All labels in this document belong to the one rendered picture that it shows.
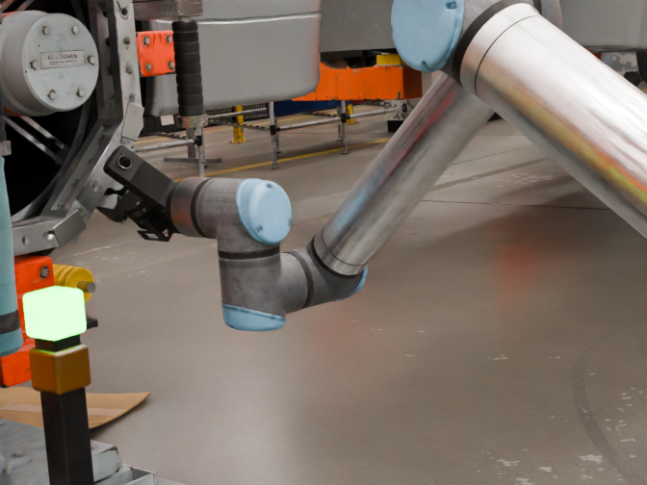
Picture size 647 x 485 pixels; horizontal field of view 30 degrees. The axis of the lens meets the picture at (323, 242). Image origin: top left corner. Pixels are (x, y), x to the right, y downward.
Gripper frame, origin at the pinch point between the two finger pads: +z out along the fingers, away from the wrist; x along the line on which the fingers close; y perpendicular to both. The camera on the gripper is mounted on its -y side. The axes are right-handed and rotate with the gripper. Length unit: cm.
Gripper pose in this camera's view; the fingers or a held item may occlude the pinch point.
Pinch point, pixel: (91, 192)
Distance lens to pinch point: 195.4
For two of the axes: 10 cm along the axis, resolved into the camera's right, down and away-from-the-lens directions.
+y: 4.8, 5.7, 6.7
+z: -7.9, -0.6, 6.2
